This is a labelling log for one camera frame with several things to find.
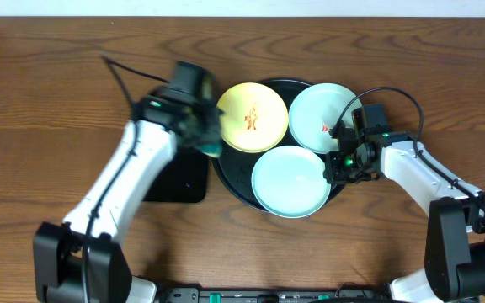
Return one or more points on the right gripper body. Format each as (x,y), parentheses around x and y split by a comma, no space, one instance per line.
(345,168)

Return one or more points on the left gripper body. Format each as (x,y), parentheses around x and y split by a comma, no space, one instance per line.
(205,137)

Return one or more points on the green yellow sponge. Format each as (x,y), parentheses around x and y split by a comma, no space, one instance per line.
(213,150)

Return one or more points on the light green plate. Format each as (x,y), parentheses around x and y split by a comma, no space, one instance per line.
(314,112)
(288,182)

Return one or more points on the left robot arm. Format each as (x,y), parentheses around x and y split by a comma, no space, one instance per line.
(81,260)

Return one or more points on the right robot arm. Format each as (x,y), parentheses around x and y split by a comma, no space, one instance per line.
(454,254)

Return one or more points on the black rectangular tray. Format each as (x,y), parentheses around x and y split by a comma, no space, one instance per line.
(176,174)

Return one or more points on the yellow plate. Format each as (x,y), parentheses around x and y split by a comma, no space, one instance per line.
(254,117)

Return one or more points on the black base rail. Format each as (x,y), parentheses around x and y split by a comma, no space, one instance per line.
(193,295)

